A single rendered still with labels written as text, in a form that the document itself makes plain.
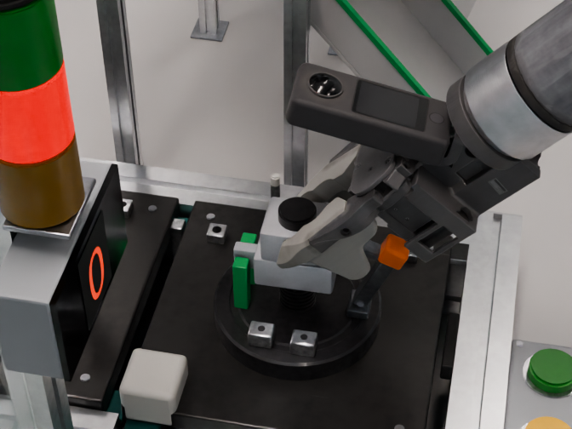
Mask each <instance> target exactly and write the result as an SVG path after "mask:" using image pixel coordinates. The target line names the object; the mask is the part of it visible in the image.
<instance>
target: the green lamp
mask: <svg viewBox="0 0 572 429"><path fill-rule="evenodd" d="M63 58H64V56H63V50H62V45H61V40H60V29H59V23H58V18H57V13H56V7H55V1H54V0H34V1H32V2H31V3H28V4H27V5H24V6H22V7H19V8H16V9H10V10H4V11H0V91H3V92H16V91H22V90H28V89H32V88H36V87H37V86H39V85H41V84H44V83H46V82H47V81H48V80H50V79H51V78H52V77H53V76H54V75H56V74H57V73H58V71H59V70H60V68H61V67H62V64H63Z"/></svg>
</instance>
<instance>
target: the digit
mask: <svg viewBox="0 0 572 429"><path fill-rule="evenodd" d="M78 270H79V276H80V281H81V286H82V291H83V300H84V305H85V311H86V316H87V321H88V326H89V330H90V328H91V326H92V323H93V321H94V318H95V316H96V313H97V311H98V309H99V307H100V303H101V301H102V299H103V297H104V294H105V292H106V289H107V286H108V284H109V282H110V280H111V277H112V270H111V264H110V258H109V252H108V246H107V240H106V229H105V222H104V216H103V211H102V210H101V213H100V216H99V218H98V220H97V222H96V224H95V227H94V230H93V231H92V234H91V236H90V238H89V241H88V243H87V245H86V248H85V250H84V251H83V255H82V257H81V259H80V261H79V263H78Z"/></svg>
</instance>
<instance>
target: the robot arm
mask: <svg viewBox="0 0 572 429"><path fill-rule="evenodd" d="M286 120H287V122H288V123H289V124H291V125H294V126H297V127H300V128H303V129H309V130H311V131H315V132H318V133H321V134H326V135H329V136H333V137H335V138H339V139H342V140H347V141H350V143H349V144H348V145H347V146H346V147H344V148H343V149H342V150H341V151H340V152H339V153H337V154H336V155H335V156H334V157H333V158H332V159H330V161H329V164H327V165H326V166H325V167H324V168H323V169H322V170H320V171H319V172H318V173H317V174H316V175H315V176H314V178H313V179H312V180H311V181H310V182H309V183H308V184H307V185H306V187H305V188H304V189H303V190H302V191H301V192H300V193H299V194H298V196H297V197H304V198H307V199H309V200H311V201H312V202H317V203H323V202H329V204H328V205H327V206H326V207H325V208H324V210H323V211H322V212H321V214H320V215H319V216H318V217H317V218H316V219H314V220H313V221H312V222H310V223H308V224H306V225H304V226H303V227H302V228H301V229H300V230H299V231H298V232H297V233H296V234H295V235H294V236H293V237H291V238H288V239H285V240H284V241H283V243H282V246H281V249H280V252H279V255H278V258H277V265H278V266H279V267H280V268H282V269H285V268H292V267H295V266H299V265H301V264H303V263H307V262H311V263H313V264H315V265H317V266H321V267H322V268H324V269H327V270H329V271H331V272H334V273H336V274H338V275H340V276H342V277H345V278H348V279H351V280H357V279H360V278H362V277H365V276H366V275H367V274H368V273H369V270H370V264H369V261H368V259H367V257H366V254H365V253H364V251H363V246H364V245H365V244H366V243H367V242H368V241H369V240H370V239H371V238H372V237H373V236H374V235H375V234H376V232H377V222H376V220H375V218H376V217H378V216H379V217H380V218H381V219H383V220H384V221H385V222H386V223H387V226H388V227H389V228H390V229H391V230H393V231H394V232H395V233H397V234H398V236H400V237H401V238H402V239H404V240H405V241H408V240H409V241H408V242H406V243H405V244H404V247H405V248H407V249H408V250H409V251H411V252H412V253H413V254H414V255H416V256H417V257H419V258H420V259H421V260H423V261H424V262H425V263H427V262H428V261H429V260H431V259H433V258H435V257H436V256H438V255H440V254H442V253H443V252H444V251H446V250H448V249H450V248H451V247H453V246H455V245H456V244H457V243H459V242H461V241H463V240H464V239H466V238H468V237H470V236H471V235H472V234H474V233H475V232H476V231H477V224H478V216H479V215H481V214H482V213H484V212H485V211H487V210H489V209H491V208H492V207H494V206H495V205H496V204H498V203H500V202H502V201H503V200H505V199H507V198H508V197H510V196H511V195H513V194H514V193H516V192H518V191H520V190H522V189H523V188H525V187H526V186H528V185H529V184H531V183H532V182H534V181H536V180H538V179H539V178H540V177H541V170H540V168H541V167H540V166H539V165H538V162H539V159H540V157H541V153H542V152H543V151H545V149H547V148H548V147H550V146H552V145H554V144H555V143H557V142H558V141H560V140H561V139H562V138H564V137H566V136H567V135H569V134H571V133H572V0H564V1H562V2H561V3H560V4H559V5H558V6H556V7H555V8H553V9H552V10H550V11H549V12H547V13H546V14H544V15H543V16H542V17H540V18H539V19H538V20H537V21H535V22H534V23H532V24H531V25H530V26H528V27H527V28H525V29H524V30H522V31H521V32H519V33H518V34H517V36H515V37H514V38H512V39H510V40H509V41H507V42H506V43H504V44H503V45H501V46H500V47H499V48H498V49H497V50H495V51H494V52H492V53H491V54H489V55H488V56H486V57H485V58H484V59H482V60H481V61H479V62H478V63H477V64H476V65H475V66H473V67H471V68H470V69H469V71H468V72H467V73H466V75H465V76H464V77H462V78H461V79H459V80H458V81H457V82H455V83H453V84H452V85H451V86H450V87H449V90H448V92H447V96H446V102H445V101H441V100H436V99H433V98H430V97H427V96H424V95H421V94H416V93H412V92H409V91H406V90H403V89H398V88H394V87H392V86H388V85H385V84H382V83H377V82H374V81H370V80H368V79H364V78H361V77H356V76H353V75H350V74H346V73H344V72H340V71H335V70H332V69H329V68H326V67H322V66H317V65H314V64H311V63H303V64H302V65H301V66H300V67H299V69H298V71H297V75H296V78H295V83H294V87H293V90H292V93H291V96H290V100H289V105H288V109H287V112H286ZM451 125H452V126H451ZM452 234H454V235H455V236H456V237H455V238H454V239H452V240H450V241H449V242H447V243H446V244H444V245H443V246H441V247H439V248H438V249H435V250H434V251H432V250H431V249H430V247H432V246H434V245H435V244H437V243H439V242H441V241H442V240H444V239H445V238H446V237H448V236H450V235H452Z"/></svg>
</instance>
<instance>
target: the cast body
mask: <svg viewBox="0 0 572 429"><path fill-rule="evenodd" d="M325 207H326V204H325V203H317V202H312V201H311V200H309V199H307V198H304V197H291V198H282V197H271V199H270V201H269V204H268V207H267V210H266V215H265V218H264V221H263V224H262V227H261V230H260V239H259V242H258V244H254V243H242V242H236V243H235V246H234V250H233V251H234V260H235V258H236V257H243V258H249V266H250V268H253V269H254V277H255V283H256V284H260V285H266V286H273V287H279V288H286V289H298V290H304V291H311V292H317V293H323V294H331V293H332V292H333V288H334V285H335V278H336V273H334V272H331V271H329V270H327V269H324V268H322V267H321V266H317V265H315V264H313V263H311V262H307V263H303V264H301V265H299V266H295V267H292V268H285V269H282V268H280V267H279V266H278V265H277V258H278V255H279V252H280V249H281V246H282V243H283V241H284V240H285V239H288V238H291V237H293V236H294V235H295V234H296V233H297V232H298V231H299V230H300V229H301V228H302V227H303V226H304V225H306V224H308V223H310V222H312V221H313V220H314V219H316V218H317V217H318V216H319V215H320V214H321V212H322V211H323V210H324V208H325Z"/></svg>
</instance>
